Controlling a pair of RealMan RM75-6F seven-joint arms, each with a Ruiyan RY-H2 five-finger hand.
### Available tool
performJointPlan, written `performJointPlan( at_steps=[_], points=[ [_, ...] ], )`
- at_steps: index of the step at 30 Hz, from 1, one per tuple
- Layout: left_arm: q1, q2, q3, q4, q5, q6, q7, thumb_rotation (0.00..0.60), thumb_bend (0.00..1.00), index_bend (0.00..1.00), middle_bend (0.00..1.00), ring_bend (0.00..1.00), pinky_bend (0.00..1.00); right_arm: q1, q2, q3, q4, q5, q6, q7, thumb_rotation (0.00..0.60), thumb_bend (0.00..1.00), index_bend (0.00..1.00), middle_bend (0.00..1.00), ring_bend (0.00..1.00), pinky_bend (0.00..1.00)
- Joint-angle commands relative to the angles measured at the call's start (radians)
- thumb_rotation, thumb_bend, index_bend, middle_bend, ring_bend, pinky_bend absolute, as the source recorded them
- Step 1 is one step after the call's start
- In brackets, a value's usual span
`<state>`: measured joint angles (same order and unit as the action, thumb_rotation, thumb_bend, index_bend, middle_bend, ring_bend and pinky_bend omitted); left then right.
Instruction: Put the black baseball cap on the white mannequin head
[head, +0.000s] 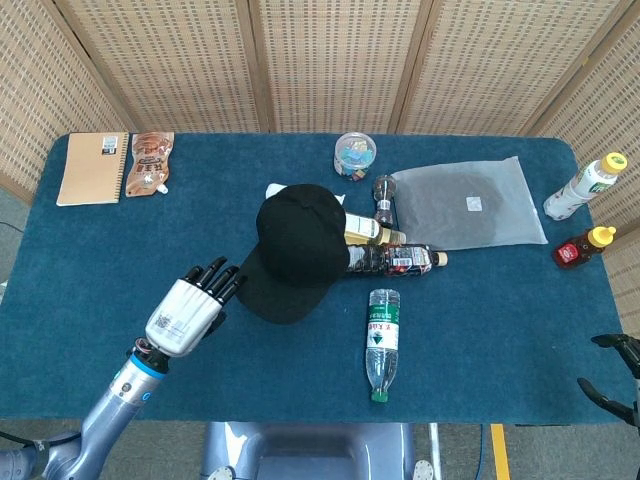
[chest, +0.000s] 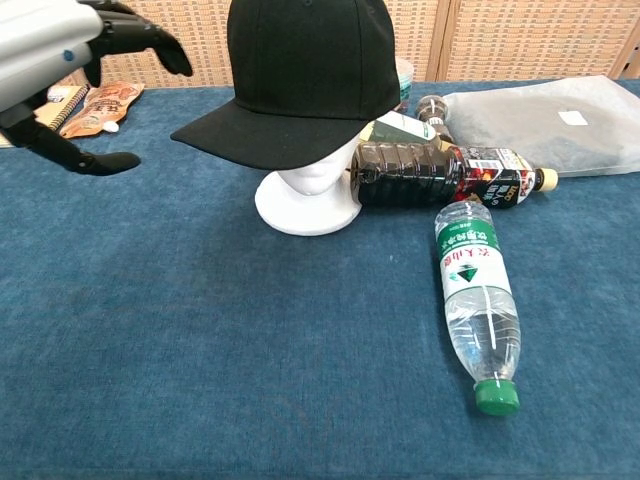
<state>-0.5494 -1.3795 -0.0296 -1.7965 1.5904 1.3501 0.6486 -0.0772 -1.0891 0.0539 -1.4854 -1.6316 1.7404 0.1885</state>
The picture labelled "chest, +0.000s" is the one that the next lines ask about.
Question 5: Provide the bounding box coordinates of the dark coffee bottle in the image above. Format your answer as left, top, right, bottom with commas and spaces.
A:
349, 141, 560, 210

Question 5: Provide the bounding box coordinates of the black baseball cap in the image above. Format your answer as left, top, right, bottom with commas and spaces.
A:
170, 0, 403, 173

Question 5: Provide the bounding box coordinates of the brown spiral notebook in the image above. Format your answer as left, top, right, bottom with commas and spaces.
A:
0, 84, 90, 149

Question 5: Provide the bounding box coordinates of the orange spout pouch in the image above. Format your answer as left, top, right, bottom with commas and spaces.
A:
57, 82, 145, 141

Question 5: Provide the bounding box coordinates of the clear tub of colourful clips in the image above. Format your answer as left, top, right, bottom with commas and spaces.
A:
394, 57, 415, 112

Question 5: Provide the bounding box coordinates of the translucent bag with dark cloth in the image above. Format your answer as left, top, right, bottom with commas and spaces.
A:
442, 74, 640, 179

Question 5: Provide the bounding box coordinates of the woven bamboo folding screen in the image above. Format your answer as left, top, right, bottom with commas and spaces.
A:
64, 0, 640, 94

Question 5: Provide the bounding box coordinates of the blue tablecloth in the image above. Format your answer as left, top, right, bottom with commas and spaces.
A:
0, 79, 640, 480

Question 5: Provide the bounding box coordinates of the yellow tea bottle green label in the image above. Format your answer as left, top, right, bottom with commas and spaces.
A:
367, 110, 439, 146

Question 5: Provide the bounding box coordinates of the clear water bottle green cap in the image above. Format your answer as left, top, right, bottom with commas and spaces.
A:
433, 201, 522, 416

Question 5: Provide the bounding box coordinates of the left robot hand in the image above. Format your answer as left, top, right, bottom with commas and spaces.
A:
0, 0, 195, 177

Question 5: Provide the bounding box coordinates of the white foam mannequin head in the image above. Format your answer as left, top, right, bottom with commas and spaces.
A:
253, 133, 363, 236

